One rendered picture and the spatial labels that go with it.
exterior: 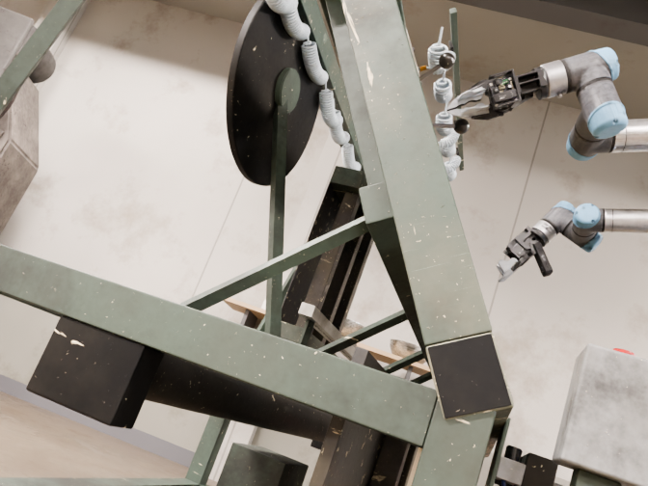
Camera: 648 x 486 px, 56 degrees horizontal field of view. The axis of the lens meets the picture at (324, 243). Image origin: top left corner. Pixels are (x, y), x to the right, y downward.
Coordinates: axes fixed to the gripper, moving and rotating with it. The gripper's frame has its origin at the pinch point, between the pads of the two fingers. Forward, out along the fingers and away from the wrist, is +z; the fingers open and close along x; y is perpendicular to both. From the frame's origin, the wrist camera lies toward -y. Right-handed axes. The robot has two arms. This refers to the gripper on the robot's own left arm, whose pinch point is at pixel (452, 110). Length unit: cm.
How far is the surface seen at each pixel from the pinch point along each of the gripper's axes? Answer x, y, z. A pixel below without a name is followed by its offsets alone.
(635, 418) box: 61, 48, -9
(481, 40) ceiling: -132, -372, -77
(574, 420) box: 60, 48, 0
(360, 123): 0.1, 12.1, 20.7
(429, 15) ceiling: -160, -359, -40
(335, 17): -28.3, 1.7, 20.8
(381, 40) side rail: -12.8, 21.2, 12.2
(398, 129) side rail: 7.1, 28.5, 13.3
